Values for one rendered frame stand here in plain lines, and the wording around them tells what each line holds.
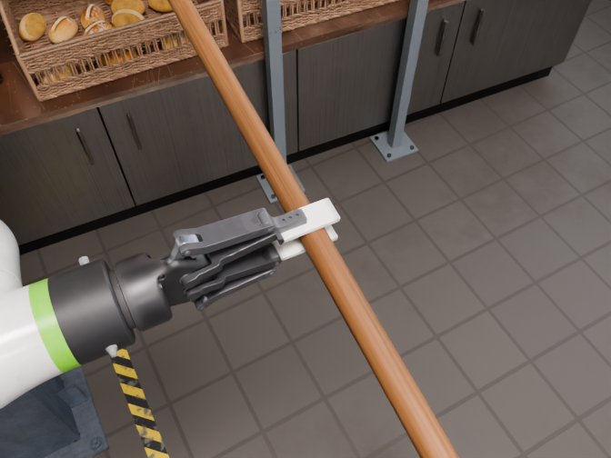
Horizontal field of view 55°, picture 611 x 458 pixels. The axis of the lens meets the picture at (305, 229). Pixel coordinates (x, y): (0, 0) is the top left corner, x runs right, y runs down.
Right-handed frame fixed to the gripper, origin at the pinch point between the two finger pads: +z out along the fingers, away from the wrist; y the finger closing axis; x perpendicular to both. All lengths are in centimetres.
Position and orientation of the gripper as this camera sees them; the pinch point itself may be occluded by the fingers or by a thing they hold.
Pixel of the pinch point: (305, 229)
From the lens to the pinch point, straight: 63.9
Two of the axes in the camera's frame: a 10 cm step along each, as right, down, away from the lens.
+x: 4.3, 7.6, -4.8
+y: -0.3, 5.4, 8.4
